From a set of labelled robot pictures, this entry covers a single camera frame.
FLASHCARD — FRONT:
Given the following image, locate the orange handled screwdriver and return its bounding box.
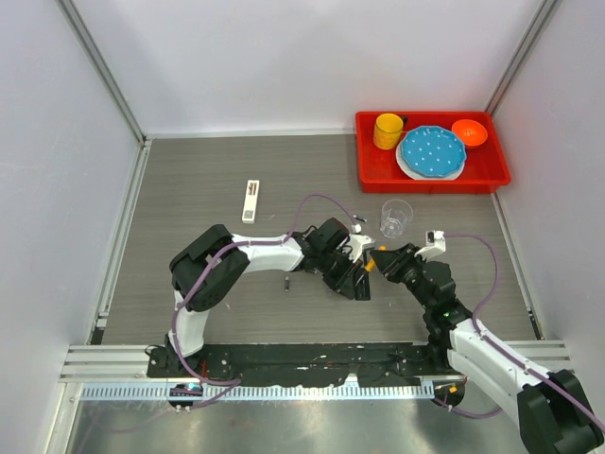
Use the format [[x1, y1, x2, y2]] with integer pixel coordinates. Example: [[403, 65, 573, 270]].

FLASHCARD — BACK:
[[364, 246, 387, 272]]

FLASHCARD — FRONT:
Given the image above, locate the perforated metal rail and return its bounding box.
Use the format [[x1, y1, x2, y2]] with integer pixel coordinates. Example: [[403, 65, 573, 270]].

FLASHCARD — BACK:
[[80, 380, 434, 402]]

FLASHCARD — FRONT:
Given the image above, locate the orange bowl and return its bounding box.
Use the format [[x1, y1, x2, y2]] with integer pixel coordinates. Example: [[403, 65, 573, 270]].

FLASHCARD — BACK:
[[451, 119, 488, 148]]

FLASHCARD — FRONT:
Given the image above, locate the yellow cup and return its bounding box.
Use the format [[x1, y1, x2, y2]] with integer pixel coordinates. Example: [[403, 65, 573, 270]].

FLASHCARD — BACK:
[[372, 113, 406, 150]]

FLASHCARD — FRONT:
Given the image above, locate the black remote control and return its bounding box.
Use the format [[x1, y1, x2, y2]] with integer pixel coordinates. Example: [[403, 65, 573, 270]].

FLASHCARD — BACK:
[[354, 266, 371, 301]]

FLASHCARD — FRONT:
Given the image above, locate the blue dotted plate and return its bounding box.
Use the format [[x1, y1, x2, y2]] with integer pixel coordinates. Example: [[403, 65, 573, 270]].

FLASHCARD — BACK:
[[400, 126, 467, 177]]

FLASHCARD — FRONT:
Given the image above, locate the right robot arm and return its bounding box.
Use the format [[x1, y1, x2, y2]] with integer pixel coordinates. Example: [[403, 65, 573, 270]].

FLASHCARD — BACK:
[[371, 244, 604, 453]]

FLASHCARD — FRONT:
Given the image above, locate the slim white remote control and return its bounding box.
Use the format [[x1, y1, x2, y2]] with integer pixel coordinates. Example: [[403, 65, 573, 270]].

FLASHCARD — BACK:
[[241, 180, 260, 224]]

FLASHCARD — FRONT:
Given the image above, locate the white plate under blue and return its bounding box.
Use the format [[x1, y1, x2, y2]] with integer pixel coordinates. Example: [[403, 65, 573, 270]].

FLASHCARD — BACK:
[[396, 144, 465, 181]]

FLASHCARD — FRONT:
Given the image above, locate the clear plastic cup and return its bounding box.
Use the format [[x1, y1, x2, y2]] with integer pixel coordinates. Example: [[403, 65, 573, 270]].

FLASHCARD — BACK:
[[380, 199, 413, 239]]

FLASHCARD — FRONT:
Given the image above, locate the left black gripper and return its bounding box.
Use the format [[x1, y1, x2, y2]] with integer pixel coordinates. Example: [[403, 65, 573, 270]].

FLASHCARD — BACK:
[[317, 249, 362, 300]]

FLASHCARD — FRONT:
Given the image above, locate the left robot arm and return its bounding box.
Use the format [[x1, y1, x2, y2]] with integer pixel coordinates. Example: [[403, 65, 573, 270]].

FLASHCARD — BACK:
[[166, 218, 375, 377]]

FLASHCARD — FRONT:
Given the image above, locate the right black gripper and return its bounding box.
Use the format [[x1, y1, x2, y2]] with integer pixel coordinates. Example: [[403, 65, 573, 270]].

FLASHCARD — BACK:
[[370, 242, 433, 310]]

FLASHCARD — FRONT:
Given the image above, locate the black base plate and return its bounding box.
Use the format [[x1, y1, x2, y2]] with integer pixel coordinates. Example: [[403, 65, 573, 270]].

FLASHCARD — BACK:
[[145, 342, 461, 388]]

